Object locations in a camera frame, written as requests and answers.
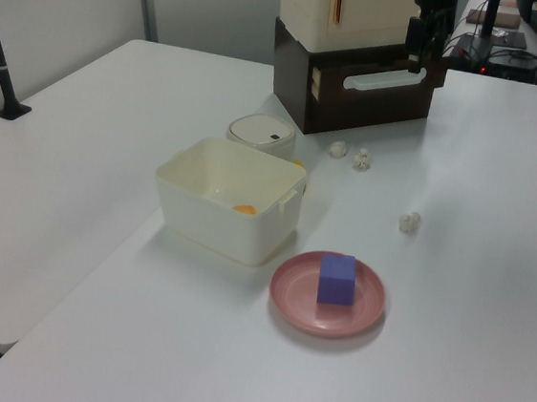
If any brown drawer with white handle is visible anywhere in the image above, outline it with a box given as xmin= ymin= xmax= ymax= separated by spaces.
xmin=301 ymin=41 xmax=451 ymax=150

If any dark brown drawer cabinet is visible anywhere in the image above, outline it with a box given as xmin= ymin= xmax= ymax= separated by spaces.
xmin=263 ymin=14 xmax=441 ymax=149

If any black monitor stand pole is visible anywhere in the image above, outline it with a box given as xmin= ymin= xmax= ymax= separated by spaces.
xmin=477 ymin=0 xmax=504 ymax=42

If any black electronics box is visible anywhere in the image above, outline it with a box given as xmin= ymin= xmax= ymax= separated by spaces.
xmin=479 ymin=46 xmax=537 ymax=82

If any crumpled white paper ball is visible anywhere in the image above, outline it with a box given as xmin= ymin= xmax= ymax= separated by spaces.
xmin=327 ymin=139 xmax=351 ymax=160
xmin=352 ymin=147 xmax=374 ymax=173
xmin=397 ymin=209 xmax=424 ymax=235

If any small white lidded bin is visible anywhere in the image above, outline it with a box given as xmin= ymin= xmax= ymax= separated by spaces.
xmin=225 ymin=110 xmax=301 ymax=162

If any orange toy fruit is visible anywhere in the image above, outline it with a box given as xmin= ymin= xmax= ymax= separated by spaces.
xmin=230 ymin=201 xmax=260 ymax=217

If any purple cube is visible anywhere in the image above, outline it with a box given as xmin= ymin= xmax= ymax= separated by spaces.
xmin=315 ymin=251 xmax=360 ymax=308

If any cream plastic storage box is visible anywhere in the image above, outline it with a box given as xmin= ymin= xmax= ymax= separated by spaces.
xmin=146 ymin=130 xmax=314 ymax=273

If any pink plate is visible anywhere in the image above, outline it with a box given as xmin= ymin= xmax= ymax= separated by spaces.
xmin=265 ymin=244 xmax=394 ymax=345

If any cream cabinet with gold handle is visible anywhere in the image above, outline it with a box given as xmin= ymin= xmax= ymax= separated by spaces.
xmin=274 ymin=0 xmax=421 ymax=64

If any black stand base plate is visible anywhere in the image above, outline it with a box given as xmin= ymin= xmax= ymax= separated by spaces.
xmin=462 ymin=25 xmax=530 ymax=53

